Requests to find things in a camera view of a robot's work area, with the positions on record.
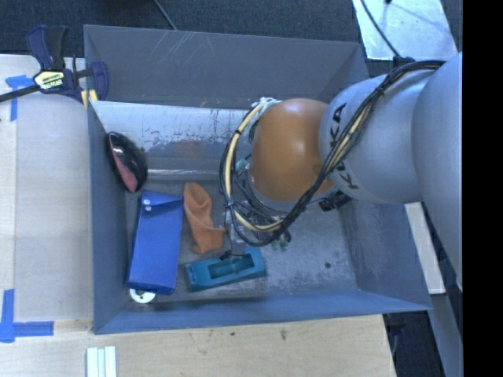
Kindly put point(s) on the grey metal bin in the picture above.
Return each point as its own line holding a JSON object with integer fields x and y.
{"x": 220, "y": 69}

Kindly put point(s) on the blue flat box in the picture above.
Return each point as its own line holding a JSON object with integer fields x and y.
{"x": 157, "y": 242}

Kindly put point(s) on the black and red oval object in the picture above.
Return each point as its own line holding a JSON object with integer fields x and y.
{"x": 127, "y": 159}

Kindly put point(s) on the teal block with recess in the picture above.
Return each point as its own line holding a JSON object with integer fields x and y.
{"x": 226, "y": 271}

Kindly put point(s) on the pale wood board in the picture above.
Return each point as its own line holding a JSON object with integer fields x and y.
{"x": 51, "y": 210}

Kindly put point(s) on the orange cloth bag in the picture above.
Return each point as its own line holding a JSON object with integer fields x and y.
{"x": 200, "y": 218}

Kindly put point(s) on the black cylinder on white bracket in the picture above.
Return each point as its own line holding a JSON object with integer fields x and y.
{"x": 334, "y": 202}

